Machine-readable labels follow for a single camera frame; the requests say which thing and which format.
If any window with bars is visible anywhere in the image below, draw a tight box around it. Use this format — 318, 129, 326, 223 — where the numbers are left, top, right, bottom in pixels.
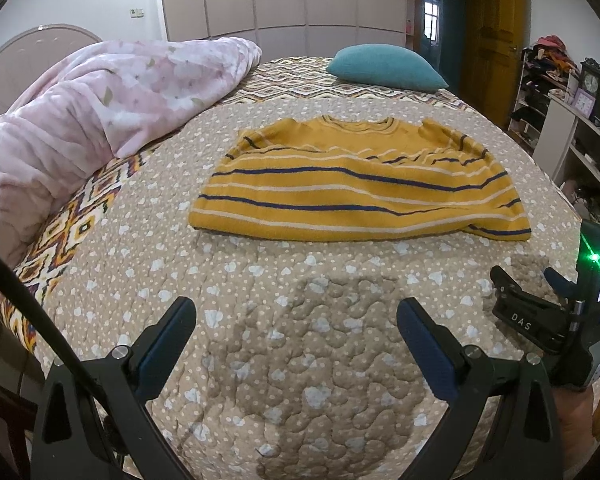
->
421, 1, 442, 44

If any yellow wooden door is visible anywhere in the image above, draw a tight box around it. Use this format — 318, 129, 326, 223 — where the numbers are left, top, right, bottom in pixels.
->
459, 0, 527, 131

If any beige glossy wardrobe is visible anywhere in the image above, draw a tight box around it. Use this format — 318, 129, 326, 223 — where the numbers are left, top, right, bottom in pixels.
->
159, 0, 417, 57

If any person's right forearm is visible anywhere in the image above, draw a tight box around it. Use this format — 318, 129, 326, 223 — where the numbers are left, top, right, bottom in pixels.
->
553, 383, 600, 468

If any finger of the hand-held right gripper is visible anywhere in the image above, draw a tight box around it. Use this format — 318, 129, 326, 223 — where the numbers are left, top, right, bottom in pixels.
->
543, 267, 581, 302
490, 265, 576, 311

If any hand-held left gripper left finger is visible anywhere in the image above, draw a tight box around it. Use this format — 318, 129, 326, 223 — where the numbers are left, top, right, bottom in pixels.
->
31, 296, 198, 480

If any teal pillow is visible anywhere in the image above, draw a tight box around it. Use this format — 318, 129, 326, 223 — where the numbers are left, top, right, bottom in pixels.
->
326, 44, 451, 93

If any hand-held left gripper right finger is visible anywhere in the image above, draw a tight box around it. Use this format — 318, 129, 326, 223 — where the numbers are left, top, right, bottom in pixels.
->
396, 298, 565, 480

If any beige dotted quilt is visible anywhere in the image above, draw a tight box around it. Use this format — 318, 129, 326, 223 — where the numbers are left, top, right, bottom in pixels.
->
10, 95, 596, 480

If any pink floral blanket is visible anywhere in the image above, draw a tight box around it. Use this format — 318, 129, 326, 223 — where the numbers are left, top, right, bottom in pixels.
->
0, 37, 264, 317

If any white shelf unit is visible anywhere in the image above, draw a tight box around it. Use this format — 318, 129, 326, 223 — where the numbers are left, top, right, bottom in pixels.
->
534, 94, 600, 233

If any black cable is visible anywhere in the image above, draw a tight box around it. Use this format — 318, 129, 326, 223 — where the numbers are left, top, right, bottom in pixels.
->
0, 236, 131, 480

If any yellow striped sweater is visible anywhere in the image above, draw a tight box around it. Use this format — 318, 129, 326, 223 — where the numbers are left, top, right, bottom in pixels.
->
189, 116, 533, 244

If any dark mantel clock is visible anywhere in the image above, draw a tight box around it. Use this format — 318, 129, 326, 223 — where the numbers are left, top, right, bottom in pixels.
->
579, 57, 600, 100

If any padded beige headboard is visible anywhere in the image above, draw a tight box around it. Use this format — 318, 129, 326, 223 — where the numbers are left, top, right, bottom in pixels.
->
0, 23, 104, 127

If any small purple clock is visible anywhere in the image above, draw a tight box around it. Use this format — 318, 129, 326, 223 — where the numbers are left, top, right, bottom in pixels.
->
572, 87, 597, 114

